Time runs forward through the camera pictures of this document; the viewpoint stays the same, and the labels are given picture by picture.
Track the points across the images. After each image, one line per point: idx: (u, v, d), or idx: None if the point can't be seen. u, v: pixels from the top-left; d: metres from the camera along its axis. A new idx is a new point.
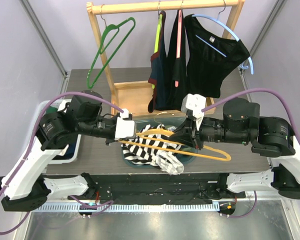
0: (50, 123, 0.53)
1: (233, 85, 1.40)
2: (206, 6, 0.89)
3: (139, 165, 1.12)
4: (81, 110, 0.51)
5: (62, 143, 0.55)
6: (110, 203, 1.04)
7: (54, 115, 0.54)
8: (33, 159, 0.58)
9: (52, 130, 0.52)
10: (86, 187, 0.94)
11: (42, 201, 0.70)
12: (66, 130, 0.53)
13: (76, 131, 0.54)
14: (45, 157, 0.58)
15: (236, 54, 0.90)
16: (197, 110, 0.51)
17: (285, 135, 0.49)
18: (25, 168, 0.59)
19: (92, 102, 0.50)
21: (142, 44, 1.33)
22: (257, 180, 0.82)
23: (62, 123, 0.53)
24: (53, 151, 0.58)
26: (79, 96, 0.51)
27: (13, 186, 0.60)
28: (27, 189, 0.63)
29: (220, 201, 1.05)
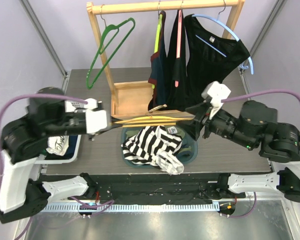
0: (13, 134, 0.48)
1: (232, 85, 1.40)
2: (206, 6, 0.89)
3: (139, 164, 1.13)
4: (41, 113, 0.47)
5: (31, 152, 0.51)
6: (110, 203, 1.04)
7: (18, 122, 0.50)
8: (7, 175, 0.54)
9: (15, 141, 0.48)
10: (86, 186, 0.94)
11: (42, 204, 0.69)
12: (32, 137, 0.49)
13: (44, 136, 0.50)
14: (20, 171, 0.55)
15: (236, 54, 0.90)
16: (217, 100, 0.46)
17: (294, 141, 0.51)
18: (6, 185, 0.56)
19: (51, 102, 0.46)
21: (142, 44, 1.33)
22: (261, 182, 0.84)
23: (27, 132, 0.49)
24: (26, 162, 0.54)
26: (34, 98, 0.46)
27: (1, 200, 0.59)
28: (20, 198, 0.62)
29: (220, 201, 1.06)
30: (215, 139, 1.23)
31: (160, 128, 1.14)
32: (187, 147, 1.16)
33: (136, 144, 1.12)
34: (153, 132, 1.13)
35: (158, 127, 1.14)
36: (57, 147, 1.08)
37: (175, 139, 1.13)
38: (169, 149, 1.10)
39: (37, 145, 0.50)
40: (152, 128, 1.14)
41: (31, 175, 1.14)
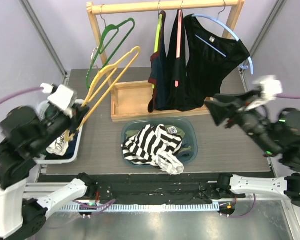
0: None
1: (232, 85, 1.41)
2: (206, 6, 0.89)
3: (139, 164, 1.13)
4: (16, 136, 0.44)
5: (20, 173, 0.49)
6: (110, 203, 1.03)
7: None
8: (0, 200, 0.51)
9: (0, 168, 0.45)
10: (85, 187, 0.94)
11: (41, 222, 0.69)
12: (16, 161, 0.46)
13: (29, 156, 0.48)
14: (13, 192, 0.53)
15: (236, 54, 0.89)
16: (270, 91, 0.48)
17: None
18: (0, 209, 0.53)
19: (21, 124, 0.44)
21: (142, 44, 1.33)
22: (268, 187, 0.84)
23: (9, 155, 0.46)
24: (17, 184, 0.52)
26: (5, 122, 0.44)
27: None
28: (17, 222, 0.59)
29: (220, 201, 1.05)
30: (215, 139, 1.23)
31: (160, 129, 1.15)
32: (187, 147, 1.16)
33: (136, 144, 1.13)
34: (153, 132, 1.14)
35: (158, 127, 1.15)
36: (56, 146, 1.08)
37: (175, 139, 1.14)
38: (170, 149, 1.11)
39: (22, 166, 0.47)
40: (152, 129, 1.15)
41: (31, 175, 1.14)
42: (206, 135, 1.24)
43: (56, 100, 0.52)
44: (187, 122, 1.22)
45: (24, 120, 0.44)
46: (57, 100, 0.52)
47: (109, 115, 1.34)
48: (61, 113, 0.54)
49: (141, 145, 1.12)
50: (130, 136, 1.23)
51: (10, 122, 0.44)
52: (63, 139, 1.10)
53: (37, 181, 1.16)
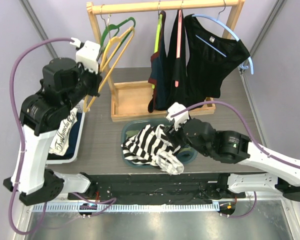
0: (33, 106, 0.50)
1: (232, 85, 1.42)
2: (206, 6, 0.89)
3: (139, 164, 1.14)
4: (58, 82, 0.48)
5: (54, 121, 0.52)
6: (111, 202, 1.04)
7: (35, 97, 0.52)
8: (32, 147, 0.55)
9: (38, 111, 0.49)
10: (89, 181, 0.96)
11: (58, 188, 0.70)
12: (52, 107, 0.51)
13: (63, 105, 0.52)
14: (43, 142, 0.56)
15: (236, 54, 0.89)
16: (170, 114, 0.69)
17: (234, 143, 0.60)
18: (28, 159, 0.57)
19: (64, 68, 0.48)
21: (142, 44, 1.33)
22: (260, 182, 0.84)
23: (46, 102, 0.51)
24: (49, 133, 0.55)
26: (48, 67, 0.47)
27: (24, 180, 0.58)
28: (38, 181, 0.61)
29: (220, 201, 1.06)
30: None
31: (160, 129, 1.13)
32: (187, 147, 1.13)
33: (136, 144, 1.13)
34: (153, 132, 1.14)
35: (158, 127, 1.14)
36: (56, 147, 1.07)
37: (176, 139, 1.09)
38: (169, 149, 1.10)
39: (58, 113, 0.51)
40: (152, 129, 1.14)
41: None
42: None
43: (86, 54, 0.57)
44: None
45: (65, 66, 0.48)
46: (88, 53, 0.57)
47: (109, 115, 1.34)
48: (86, 70, 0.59)
49: (141, 146, 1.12)
50: (130, 136, 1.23)
51: (52, 67, 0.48)
52: (63, 139, 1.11)
53: None
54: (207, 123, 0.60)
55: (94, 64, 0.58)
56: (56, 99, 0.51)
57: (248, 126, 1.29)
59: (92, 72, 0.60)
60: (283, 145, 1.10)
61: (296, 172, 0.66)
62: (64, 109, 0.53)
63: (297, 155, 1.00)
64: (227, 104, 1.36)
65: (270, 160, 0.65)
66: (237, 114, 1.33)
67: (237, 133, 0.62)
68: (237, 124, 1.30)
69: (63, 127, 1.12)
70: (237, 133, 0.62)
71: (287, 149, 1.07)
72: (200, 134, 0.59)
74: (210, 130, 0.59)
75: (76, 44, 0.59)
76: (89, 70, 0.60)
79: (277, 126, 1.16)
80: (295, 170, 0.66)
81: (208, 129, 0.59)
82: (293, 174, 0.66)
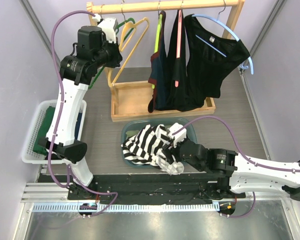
0: (73, 62, 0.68)
1: (231, 86, 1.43)
2: (206, 5, 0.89)
3: (139, 164, 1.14)
4: (90, 41, 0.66)
5: (90, 74, 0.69)
6: (115, 195, 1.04)
7: (72, 57, 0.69)
8: (71, 98, 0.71)
9: (79, 64, 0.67)
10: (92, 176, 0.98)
11: (83, 149, 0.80)
12: (88, 62, 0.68)
13: (94, 62, 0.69)
14: (79, 94, 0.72)
15: (236, 54, 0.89)
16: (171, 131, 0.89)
17: (222, 159, 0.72)
18: (66, 109, 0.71)
19: (94, 30, 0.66)
21: (142, 44, 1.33)
22: (266, 183, 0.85)
23: (81, 59, 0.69)
24: (84, 86, 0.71)
26: (82, 30, 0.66)
27: (62, 131, 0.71)
28: (71, 136, 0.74)
29: (220, 201, 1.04)
30: (214, 139, 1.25)
31: (160, 128, 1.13)
32: None
33: (136, 144, 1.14)
34: (153, 132, 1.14)
35: (158, 127, 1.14)
36: None
37: None
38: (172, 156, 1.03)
39: (91, 67, 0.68)
40: (152, 129, 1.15)
41: (31, 175, 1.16)
42: (205, 135, 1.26)
43: (106, 25, 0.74)
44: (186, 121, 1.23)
45: (95, 29, 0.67)
46: (106, 24, 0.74)
47: (109, 115, 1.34)
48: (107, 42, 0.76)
49: (141, 146, 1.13)
50: (130, 135, 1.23)
51: (85, 30, 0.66)
52: None
53: (37, 181, 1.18)
54: (199, 144, 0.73)
55: (111, 33, 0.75)
56: (89, 57, 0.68)
57: (248, 125, 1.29)
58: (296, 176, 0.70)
59: (111, 43, 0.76)
60: (283, 144, 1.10)
61: (286, 175, 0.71)
62: (95, 65, 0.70)
63: (297, 155, 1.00)
64: (227, 104, 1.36)
65: (259, 169, 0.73)
66: (237, 114, 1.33)
67: (225, 150, 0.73)
68: (237, 123, 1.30)
69: None
70: (226, 151, 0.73)
71: (287, 149, 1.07)
72: (194, 154, 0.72)
74: (203, 150, 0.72)
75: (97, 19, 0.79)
76: (108, 41, 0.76)
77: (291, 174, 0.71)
79: (277, 126, 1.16)
80: (285, 173, 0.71)
81: (201, 150, 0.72)
82: (284, 177, 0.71)
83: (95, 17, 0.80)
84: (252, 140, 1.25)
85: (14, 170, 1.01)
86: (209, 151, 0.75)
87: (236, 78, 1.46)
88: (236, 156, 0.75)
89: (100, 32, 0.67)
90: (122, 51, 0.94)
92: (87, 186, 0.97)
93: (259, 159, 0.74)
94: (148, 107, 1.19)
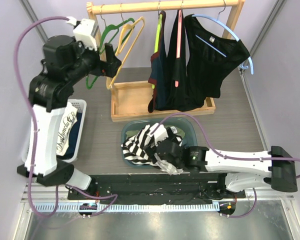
0: (41, 84, 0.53)
1: (232, 86, 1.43)
2: (206, 6, 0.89)
3: (139, 164, 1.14)
4: (59, 57, 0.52)
5: (63, 98, 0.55)
6: (114, 197, 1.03)
7: (41, 77, 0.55)
8: (46, 124, 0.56)
9: (47, 88, 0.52)
10: (90, 178, 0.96)
11: (70, 170, 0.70)
12: (59, 83, 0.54)
13: (68, 81, 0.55)
14: (55, 118, 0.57)
15: (236, 54, 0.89)
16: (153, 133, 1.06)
17: (195, 156, 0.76)
18: (42, 137, 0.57)
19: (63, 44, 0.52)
21: (142, 44, 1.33)
22: (250, 178, 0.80)
23: (52, 80, 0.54)
24: (59, 110, 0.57)
26: (47, 46, 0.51)
27: (41, 161, 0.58)
28: (53, 162, 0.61)
29: (220, 201, 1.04)
30: (214, 139, 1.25)
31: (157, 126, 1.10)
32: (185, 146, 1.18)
33: (136, 144, 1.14)
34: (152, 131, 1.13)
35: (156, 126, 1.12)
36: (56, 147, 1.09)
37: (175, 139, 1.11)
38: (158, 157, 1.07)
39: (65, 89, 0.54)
40: None
41: None
42: (205, 135, 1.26)
43: (83, 30, 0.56)
44: (187, 123, 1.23)
45: (64, 42, 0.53)
46: (83, 29, 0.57)
47: (109, 115, 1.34)
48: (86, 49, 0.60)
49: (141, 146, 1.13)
50: (130, 135, 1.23)
51: (51, 44, 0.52)
52: (63, 139, 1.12)
53: None
54: (173, 143, 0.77)
55: (91, 39, 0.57)
56: (60, 76, 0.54)
57: (248, 126, 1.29)
58: (264, 164, 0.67)
59: (92, 50, 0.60)
60: (283, 144, 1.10)
61: (255, 164, 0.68)
62: (70, 84, 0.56)
63: (297, 155, 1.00)
64: (227, 104, 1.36)
65: (228, 161, 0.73)
66: (237, 114, 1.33)
67: (197, 147, 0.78)
68: (237, 123, 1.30)
69: (63, 128, 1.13)
70: (200, 148, 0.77)
71: (287, 149, 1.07)
72: (168, 152, 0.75)
74: (177, 148, 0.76)
75: (71, 22, 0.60)
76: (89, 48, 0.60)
77: (259, 163, 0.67)
79: (276, 126, 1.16)
80: (253, 163, 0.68)
81: (175, 148, 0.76)
82: (252, 166, 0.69)
83: (69, 20, 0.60)
84: (252, 140, 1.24)
85: (14, 170, 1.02)
86: (186, 150, 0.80)
87: (236, 78, 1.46)
88: (206, 151, 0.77)
89: (70, 45, 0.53)
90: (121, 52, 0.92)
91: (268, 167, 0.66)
92: (84, 190, 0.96)
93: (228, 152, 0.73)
94: (148, 107, 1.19)
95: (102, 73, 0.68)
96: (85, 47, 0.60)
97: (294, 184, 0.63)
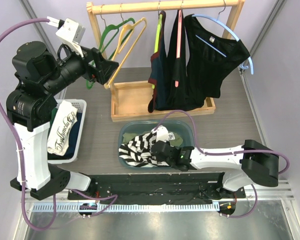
0: (19, 102, 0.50)
1: (232, 86, 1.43)
2: (206, 5, 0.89)
3: (132, 166, 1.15)
4: (33, 72, 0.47)
5: (44, 113, 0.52)
6: (114, 196, 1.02)
7: (18, 92, 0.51)
8: (30, 144, 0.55)
9: (26, 106, 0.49)
10: (89, 178, 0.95)
11: (66, 176, 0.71)
12: (39, 99, 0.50)
13: (49, 94, 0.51)
14: (39, 136, 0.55)
15: (236, 54, 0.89)
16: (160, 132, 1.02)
17: (182, 154, 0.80)
18: (29, 156, 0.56)
19: (35, 55, 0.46)
21: (142, 44, 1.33)
22: (239, 174, 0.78)
23: (31, 95, 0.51)
24: (43, 126, 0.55)
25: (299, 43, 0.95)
26: (17, 60, 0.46)
27: (31, 178, 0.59)
28: (46, 174, 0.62)
29: (220, 201, 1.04)
30: (214, 139, 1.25)
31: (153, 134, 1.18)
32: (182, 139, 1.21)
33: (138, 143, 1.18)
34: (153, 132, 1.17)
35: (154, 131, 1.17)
36: (57, 147, 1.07)
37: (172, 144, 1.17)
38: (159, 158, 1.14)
39: (45, 104, 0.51)
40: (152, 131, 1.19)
41: None
42: (205, 136, 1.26)
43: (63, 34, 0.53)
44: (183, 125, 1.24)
45: (35, 53, 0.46)
46: (65, 34, 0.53)
47: (109, 115, 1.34)
48: (73, 52, 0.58)
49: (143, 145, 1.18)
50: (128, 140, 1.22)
51: (20, 57, 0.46)
52: (63, 140, 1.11)
53: None
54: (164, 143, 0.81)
55: (75, 46, 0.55)
56: (39, 91, 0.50)
57: (248, 126, 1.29)
58: (237, 156, 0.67)
59: (77, 54, 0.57)
60: (283, 144, 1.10)
61: (229, 158, 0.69)
62: (51, 98, 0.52)
63: (297, 155, 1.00)
64: (227, 104, 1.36)
65: (209, 157, 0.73)
66: (237, 114, 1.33)
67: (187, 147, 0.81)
68: (237, 123, 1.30)
69: (63, 128, 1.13)
70: (188, 148, 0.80)
71: (287, 148, 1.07)
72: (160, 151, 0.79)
74: (167, 148, 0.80)
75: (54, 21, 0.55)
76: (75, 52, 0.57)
77: (233, 157, 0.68)
79: (277, 126, 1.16)
80: (227, 156, 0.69)
81: (165, 147, 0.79)
82: (227, 160, 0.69)
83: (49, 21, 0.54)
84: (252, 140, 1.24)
85: (14, 170, 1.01)
86: (176, 150, 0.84)
87: (236, 78, 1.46)
88: (192, 149, 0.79)
89: (44, 56, 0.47)
90: (119, 52, 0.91)
91: (239, 160, 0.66)
92: (84, 190, 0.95)
93: (210, 149, 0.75)
94: (148, 107, 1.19)
95: (90, 77, 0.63)
96: (72, 50, 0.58)
97: (270, 176, 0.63)
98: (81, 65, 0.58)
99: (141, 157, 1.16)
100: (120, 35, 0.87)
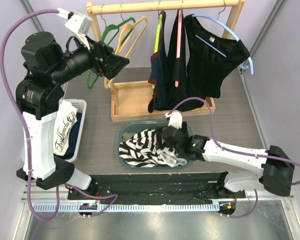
0: (28, 91, 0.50)
1: (232, 86, 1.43)
2: (206, 6, 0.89)
3: (132, 166, 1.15)
4: (41, 61, 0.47)
5: (52, 102, 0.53)
6: (115, 196, 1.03)
7: (26, 81, 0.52)
8: (37, 133, 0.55)
9: (35, 95, 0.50)
10: (90, 178, 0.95)
11: (72, 167, 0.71)
12: (47, 88, 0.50)
13: (56, 84, 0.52)
14: (46, 125, 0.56)
15: (236, 54, 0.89)
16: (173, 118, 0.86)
17: (194, 143, 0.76)
18: (36, 145, 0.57)
19: (43, 45, 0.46)
21: (142, 44, 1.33)
22: (248, 176, 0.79)
23: (39, 85, 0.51)
24: (50, 115, 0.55)
25: (299, 43, 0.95)
26: (26, 50, 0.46)
27: (37, 167, 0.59)
28: (51, 164, 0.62)
29: (220, 201, 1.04)
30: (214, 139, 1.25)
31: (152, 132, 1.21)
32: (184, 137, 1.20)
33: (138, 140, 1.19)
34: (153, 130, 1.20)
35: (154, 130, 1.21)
36: (57, 147, 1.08)
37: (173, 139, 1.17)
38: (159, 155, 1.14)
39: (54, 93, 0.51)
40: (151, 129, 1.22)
41: None
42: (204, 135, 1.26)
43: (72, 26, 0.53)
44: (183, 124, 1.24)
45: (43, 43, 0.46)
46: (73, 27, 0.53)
47: (109, 115, 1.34)
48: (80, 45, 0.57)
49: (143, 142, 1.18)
50: (127, 139, 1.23)
51: (29, 47, 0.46)
52: (63, 139, 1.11)
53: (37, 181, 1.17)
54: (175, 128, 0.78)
55: (81, 38, 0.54)
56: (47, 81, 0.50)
57: (248, 125, 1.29)
58: (259, 160, 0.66)
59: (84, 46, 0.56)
60: (283, 144, 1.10)
61: (249, 159, 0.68)
62: (59, 87, 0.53)
63: (296, 155, 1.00)
64: (227, 104, 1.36)
65: (226, 152, 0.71)
66: (237, 114, 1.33)
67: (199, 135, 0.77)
68: (237, 123, 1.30)
69: (63, 128, 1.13)
70: (202, 137, 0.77)
71: (287, 148, 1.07)
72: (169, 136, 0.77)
74: (178, 133, 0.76)
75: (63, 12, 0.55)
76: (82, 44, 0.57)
77: (254, 159, 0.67)
79: (277, 125, 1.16)
80: (247, 157, 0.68)
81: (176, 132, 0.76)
82: (247, 161, 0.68)
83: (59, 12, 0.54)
84: (252, 140, 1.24)
85: (14, 170, 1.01)
86: (187, 137, 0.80)
87: (236, 78, 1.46)
88: (207, 139, 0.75)
89: (51, 46, 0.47)
90: (119, 52, 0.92)
91: (261, 163, 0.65)
92: (84, 190, 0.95)
93: (228, 144, 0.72)
94: (148, 107, 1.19)
95: (97, 71, 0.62)
96: (80, 43, 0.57)
97: (286, 187, 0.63)
98: (88, 58, 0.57)
99: (141, 153, 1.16)
100: (121, 36, 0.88)
